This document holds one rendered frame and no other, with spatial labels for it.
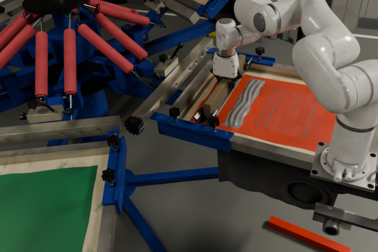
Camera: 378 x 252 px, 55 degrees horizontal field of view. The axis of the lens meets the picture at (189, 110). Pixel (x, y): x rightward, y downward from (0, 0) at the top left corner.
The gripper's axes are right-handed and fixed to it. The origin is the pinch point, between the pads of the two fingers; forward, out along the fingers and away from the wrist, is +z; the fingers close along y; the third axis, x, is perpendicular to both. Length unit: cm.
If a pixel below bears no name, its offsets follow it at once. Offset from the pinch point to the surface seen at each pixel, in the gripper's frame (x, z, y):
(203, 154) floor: 50, 102, -38
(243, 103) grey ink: -2.5, 6.4, 8.5
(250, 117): -9.6, 6.9, 13.8
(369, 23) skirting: 296, 97, 51
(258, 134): -18.4, 6.8, 20.1
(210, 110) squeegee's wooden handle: -20.3, -1.1, 1.3
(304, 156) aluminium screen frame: -27.1, 3.4, 38.5
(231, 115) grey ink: -11.7, 6.1, 6.7
